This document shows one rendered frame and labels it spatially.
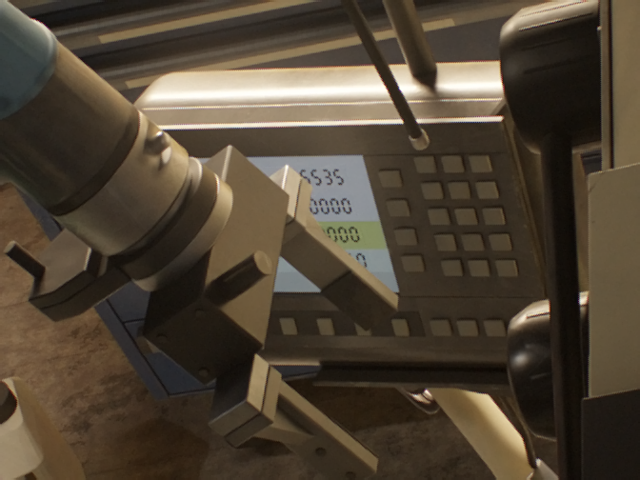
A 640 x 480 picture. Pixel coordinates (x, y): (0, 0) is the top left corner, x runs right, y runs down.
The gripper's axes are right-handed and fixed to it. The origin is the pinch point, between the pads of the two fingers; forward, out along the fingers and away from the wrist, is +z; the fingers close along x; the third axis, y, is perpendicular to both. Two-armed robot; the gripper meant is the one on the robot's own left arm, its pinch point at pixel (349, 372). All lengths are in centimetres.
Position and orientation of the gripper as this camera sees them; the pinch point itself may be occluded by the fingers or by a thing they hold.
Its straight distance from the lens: 178.4
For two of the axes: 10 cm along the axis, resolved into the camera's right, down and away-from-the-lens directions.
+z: 6.9, 5.9, 4.2
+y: 7.1, -4.7, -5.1
